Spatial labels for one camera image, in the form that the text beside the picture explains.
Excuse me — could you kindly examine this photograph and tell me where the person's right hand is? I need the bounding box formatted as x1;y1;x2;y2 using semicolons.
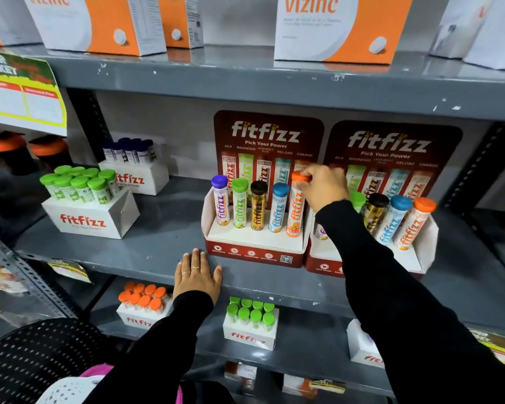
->
297;164;350;213

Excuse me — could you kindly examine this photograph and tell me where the person's left hand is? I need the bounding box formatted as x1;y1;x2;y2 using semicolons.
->
173;248;224;306

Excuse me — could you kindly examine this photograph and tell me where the orange cap tablet tube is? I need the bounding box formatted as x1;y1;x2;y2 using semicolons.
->
393;198;438;251
286;171;312;238

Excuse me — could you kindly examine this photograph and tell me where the person's right forearm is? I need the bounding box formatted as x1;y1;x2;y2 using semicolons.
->
315;200;505;404

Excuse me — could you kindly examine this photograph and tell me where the person's left forearm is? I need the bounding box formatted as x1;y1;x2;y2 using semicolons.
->
84;290;215;404

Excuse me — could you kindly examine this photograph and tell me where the cluster of orange capped tubes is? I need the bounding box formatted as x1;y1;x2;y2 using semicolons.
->
118;281;171;315

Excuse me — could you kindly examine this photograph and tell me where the blue cap tablet tube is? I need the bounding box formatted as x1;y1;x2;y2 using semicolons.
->
269;182;291;234
374;195;413;247

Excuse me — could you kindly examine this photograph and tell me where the cluster of green capped tubes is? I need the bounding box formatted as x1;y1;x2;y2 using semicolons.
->
40;165;119;206
226;296;277;332

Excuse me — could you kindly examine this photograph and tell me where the maroon white display box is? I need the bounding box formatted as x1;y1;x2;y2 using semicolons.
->
201;110;325;269
305;120;464;279

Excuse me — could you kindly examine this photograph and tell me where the white cardboard tube box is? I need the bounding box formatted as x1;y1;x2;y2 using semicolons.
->
41;188;141;240
222;308;280;351
98;159;170;196
116;295;174;331
346;319;386;369

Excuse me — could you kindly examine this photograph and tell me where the black cap gold tablet tube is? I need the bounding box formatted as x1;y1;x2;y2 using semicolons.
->
362;192;390;234
250;181;268;231

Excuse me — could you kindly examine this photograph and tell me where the small white orange carton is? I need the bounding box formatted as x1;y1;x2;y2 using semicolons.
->
282;374;346;399
224;361;258;394

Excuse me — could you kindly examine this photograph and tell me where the small shelf price label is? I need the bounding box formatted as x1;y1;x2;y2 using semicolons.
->
47;259;93;284
467;327;505;365

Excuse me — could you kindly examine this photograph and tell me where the grey metal shelving rack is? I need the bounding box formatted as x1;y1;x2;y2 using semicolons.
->
0;42;505;404

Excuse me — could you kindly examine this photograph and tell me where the pink cloth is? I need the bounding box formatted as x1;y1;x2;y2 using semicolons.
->
80;363;114;378

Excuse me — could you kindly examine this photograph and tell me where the cluster of navy capped tubes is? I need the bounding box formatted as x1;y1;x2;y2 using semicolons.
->
102;137;157;165

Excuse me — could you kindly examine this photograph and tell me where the orange white tablet carton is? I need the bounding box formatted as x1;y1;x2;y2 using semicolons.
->
157;0;204;50
0;0;43;47
274;0;416;65
22;0;167;57

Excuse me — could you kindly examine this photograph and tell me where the white perforated cap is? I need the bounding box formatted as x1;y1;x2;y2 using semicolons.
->
35;375;106;404

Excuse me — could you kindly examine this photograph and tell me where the black dotted garment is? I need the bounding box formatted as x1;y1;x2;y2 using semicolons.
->
0;318;115;404

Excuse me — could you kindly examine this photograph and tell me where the clear snack packet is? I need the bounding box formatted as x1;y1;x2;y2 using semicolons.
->
0;251;29;295

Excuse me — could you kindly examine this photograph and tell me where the black bottle orange band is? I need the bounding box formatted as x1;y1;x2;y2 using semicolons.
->
28;135;74;171
0;130;39;176

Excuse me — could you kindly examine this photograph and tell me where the yellow green price sign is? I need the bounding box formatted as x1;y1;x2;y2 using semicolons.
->
0;49;67;137

